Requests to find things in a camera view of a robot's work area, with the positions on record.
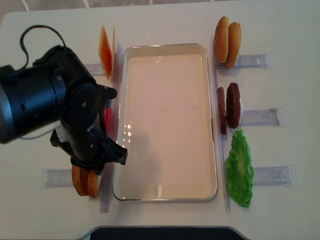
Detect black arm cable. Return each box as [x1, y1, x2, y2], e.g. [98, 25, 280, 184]
[19, 24, 68, 68]

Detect white rectangular tray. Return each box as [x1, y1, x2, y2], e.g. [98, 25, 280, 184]
[112, 43, 218, 201]

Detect dark robot base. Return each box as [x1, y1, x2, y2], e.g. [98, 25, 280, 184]
[90, 227, 243, 240]

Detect clear acrylic rack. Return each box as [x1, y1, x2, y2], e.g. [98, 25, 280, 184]
[41, 37, 125, 214]
[210, 40, 297, 211]

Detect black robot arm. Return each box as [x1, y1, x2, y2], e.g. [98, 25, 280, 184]
[0, 45, 128, 172]

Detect brown meat patty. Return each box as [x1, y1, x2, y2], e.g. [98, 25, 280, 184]
[216, 87, 227, 135]
[226, 82, 242, 129]

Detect green lettuce leaf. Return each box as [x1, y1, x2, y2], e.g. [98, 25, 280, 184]
[225, 129, 254, 208]

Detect right clear acrylic rack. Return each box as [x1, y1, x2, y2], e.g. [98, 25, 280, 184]
[210, 40, 297, 211]

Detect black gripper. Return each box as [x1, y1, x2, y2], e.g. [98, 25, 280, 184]
[49, 109, 129, 173]

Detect golden bun slice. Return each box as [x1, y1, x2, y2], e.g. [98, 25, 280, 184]
[224, 22, 241, 69]

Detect rear brown meat patty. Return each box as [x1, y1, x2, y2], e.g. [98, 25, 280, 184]
[226, 82, 242, 129]

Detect front brown meat patty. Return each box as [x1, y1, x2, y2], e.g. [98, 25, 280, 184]
[216, 87, 227, 135]

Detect orange cheese slice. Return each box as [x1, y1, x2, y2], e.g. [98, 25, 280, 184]
[98, 25, 112, 80]

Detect round bread slice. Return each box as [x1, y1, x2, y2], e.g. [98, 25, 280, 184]
[87, 170, 103, 199]
[71, 165, 89, 196]

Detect sesame bun top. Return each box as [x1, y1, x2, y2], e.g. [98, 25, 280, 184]
[213, 16, 229, 64]

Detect left clear acrylic rack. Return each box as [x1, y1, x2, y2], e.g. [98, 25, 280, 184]
[41, 37, 125, 214]

